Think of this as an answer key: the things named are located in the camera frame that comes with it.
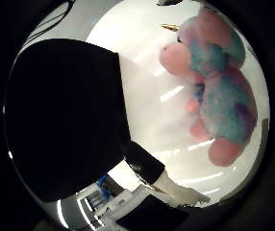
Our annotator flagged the pink blue plush unicorn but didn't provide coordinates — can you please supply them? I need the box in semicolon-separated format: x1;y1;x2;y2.
159;8;259;167

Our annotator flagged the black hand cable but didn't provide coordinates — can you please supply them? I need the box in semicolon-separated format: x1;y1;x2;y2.
25;0;76;42

